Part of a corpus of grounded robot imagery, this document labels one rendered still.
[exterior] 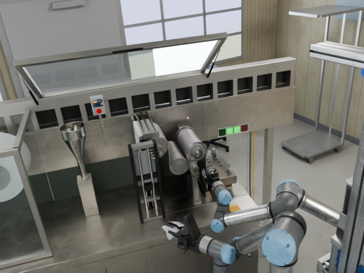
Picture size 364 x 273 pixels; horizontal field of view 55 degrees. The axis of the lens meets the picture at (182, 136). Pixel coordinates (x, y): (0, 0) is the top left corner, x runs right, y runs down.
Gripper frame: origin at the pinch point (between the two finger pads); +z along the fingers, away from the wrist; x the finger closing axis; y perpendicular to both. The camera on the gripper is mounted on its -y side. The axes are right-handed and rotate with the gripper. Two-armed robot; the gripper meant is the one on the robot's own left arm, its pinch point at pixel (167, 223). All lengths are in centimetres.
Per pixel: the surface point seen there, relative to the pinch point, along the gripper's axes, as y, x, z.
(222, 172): 10, 82, 15
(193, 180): 8, 59, 23
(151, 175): -3.5, 30.6, 34.6
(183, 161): -4, 56, 30
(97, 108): -44, 15, 60
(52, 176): 12, 13, 109
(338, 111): 36, 387, 3
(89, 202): 21, 14, 75
